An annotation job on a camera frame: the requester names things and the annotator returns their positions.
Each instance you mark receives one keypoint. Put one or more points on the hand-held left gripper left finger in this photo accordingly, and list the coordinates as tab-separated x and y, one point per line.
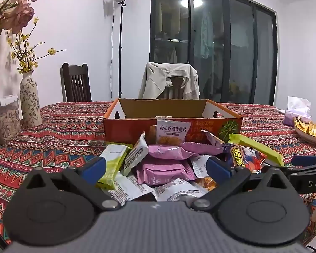
94	167

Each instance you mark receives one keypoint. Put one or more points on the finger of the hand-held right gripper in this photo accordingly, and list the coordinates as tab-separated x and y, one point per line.
304	160
275	169

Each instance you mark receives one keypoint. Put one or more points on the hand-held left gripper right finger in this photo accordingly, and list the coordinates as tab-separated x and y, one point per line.
218	168

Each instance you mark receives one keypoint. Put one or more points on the green white snack packet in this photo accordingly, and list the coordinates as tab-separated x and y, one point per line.
113	163

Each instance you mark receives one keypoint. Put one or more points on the purple colourful snack packet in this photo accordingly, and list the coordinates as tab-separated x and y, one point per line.
242	158

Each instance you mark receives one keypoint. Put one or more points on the lime green snack bar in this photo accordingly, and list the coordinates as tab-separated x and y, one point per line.
255	147

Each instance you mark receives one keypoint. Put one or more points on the white orange cracker packet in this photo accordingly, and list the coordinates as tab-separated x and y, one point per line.
171	134
137	155

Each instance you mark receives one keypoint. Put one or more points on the orange cardboard box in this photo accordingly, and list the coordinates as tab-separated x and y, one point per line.
126	131

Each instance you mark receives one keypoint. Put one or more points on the pink snack packet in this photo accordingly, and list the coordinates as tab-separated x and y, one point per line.
163	172
171	151

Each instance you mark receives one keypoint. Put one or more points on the small white snack packet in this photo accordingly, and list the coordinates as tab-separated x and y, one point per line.
200	166

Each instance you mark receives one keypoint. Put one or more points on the bowl of yellow chips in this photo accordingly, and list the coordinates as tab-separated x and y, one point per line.
310	134

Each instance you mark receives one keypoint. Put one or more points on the purple tissue pack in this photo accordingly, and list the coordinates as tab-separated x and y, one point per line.
292	117

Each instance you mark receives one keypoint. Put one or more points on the dark wooden chair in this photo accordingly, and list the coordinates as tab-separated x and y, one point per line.
175	89
76	84

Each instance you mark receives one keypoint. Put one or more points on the floral ceramic vase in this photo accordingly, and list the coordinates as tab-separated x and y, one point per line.
30	102

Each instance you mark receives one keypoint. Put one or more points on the clear plastic storage container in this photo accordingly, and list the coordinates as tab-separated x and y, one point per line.
5	123

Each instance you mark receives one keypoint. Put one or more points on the beige jacket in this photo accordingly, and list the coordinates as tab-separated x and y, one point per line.
155	79

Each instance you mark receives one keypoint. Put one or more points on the studio light on stand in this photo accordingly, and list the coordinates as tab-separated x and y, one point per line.
120	58

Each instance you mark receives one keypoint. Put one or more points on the black framed glass door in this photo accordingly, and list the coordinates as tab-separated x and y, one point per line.
242	58

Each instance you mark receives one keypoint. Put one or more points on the yellow flower branches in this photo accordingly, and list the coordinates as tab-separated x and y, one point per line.
26	60

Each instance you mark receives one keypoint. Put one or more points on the pale hanging garment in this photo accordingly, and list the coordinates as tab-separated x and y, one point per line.
206	37

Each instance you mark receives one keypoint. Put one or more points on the pink artificial flowers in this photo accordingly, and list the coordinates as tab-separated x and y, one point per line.
18	13

